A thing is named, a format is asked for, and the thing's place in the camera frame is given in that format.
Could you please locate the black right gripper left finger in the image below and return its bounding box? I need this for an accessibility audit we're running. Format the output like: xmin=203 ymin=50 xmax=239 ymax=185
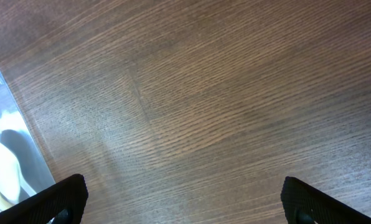
xmin=0 ymin=174 xmax=88 ymax=224

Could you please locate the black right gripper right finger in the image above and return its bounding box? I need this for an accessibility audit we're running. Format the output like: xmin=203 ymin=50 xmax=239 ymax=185
xmin=281 ymin=176 xmax=371 ymax=224

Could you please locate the white plastic spoon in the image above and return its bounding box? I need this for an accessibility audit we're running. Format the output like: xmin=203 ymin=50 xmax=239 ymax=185
xmin=0 ymin=143 xmax=36 ymax=203

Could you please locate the clear right plastic container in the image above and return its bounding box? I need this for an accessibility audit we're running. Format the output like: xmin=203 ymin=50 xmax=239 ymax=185
xmin=0 ymin=71 xmax=55 ymax=206

